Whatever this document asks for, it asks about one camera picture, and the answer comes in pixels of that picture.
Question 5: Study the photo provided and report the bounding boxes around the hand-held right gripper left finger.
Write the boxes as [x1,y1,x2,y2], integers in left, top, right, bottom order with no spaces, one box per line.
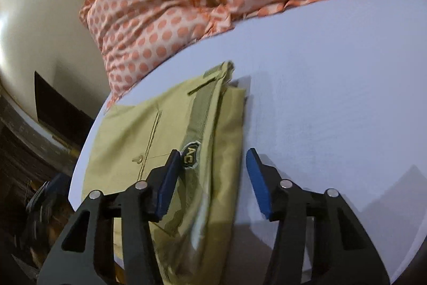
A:
[36,149,182,285]

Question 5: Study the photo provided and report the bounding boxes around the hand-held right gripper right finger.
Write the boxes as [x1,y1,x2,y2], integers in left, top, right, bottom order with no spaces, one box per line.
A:
[246,148,391,285]

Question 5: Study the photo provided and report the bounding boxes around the blue and black object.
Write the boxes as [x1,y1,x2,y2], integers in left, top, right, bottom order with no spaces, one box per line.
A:
[25,173,71,239]

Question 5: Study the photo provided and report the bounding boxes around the white bed sheet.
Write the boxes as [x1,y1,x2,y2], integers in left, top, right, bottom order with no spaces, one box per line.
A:
[68,0,427,285]

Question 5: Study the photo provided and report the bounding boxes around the olive green pants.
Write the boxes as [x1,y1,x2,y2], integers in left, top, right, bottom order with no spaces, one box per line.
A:
[81,61,247,285]

